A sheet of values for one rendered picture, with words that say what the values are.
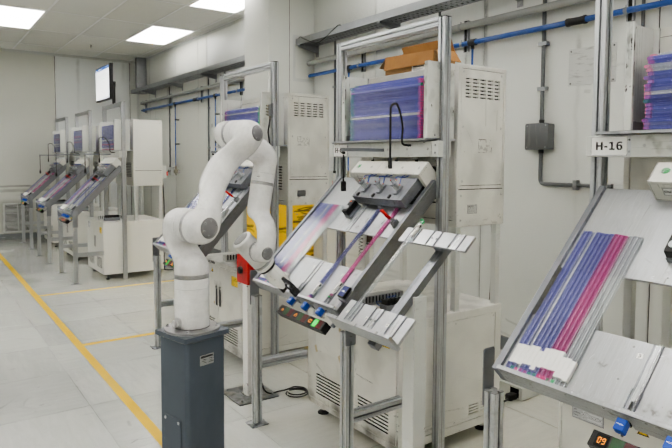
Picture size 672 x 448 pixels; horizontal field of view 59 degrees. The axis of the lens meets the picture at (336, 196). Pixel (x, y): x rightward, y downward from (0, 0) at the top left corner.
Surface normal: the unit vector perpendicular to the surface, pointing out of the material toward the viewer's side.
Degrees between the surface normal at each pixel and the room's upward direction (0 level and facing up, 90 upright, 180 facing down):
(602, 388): 44
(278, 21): 90
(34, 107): 90
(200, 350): 90
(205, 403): 90
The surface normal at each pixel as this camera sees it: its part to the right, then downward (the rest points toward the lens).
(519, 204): -0.82, 0.03
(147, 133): 0.58, 0.05
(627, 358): -0.57, -0.69
